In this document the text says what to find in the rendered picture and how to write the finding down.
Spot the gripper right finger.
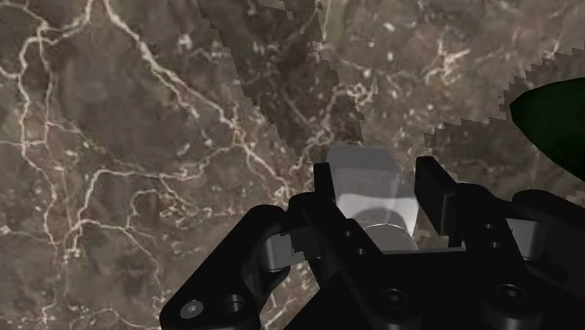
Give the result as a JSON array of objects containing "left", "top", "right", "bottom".
[{"left": 414, "top": 156, "right": 585, "bottom": 330}]

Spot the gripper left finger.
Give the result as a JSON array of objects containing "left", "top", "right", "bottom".
[{"left": 158, "top": 161, "right": 385, "bottom": 330}]

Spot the dark green rounded object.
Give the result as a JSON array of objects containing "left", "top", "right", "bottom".
[{"left": 509, "top": 76, "right": 585, "bottom": 183}]

